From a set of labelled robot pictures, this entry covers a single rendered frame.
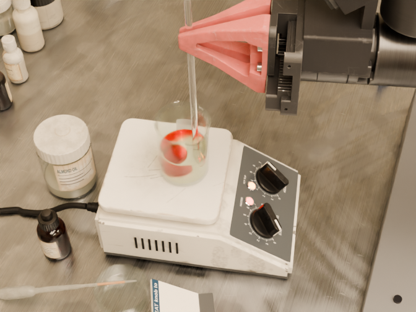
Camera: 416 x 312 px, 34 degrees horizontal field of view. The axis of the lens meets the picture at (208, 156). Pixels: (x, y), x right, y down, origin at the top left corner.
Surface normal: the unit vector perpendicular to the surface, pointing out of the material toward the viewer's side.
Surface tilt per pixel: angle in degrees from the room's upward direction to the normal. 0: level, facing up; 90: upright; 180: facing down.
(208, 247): 90
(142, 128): 0
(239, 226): 30
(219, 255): 90
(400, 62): 66
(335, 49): 90
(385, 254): 4
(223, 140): 0
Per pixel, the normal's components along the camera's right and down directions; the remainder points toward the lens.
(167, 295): 0.64, -0.54
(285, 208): 0.50, -0.50
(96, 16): 0.00, -0.64
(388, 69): -0.13, 0.62
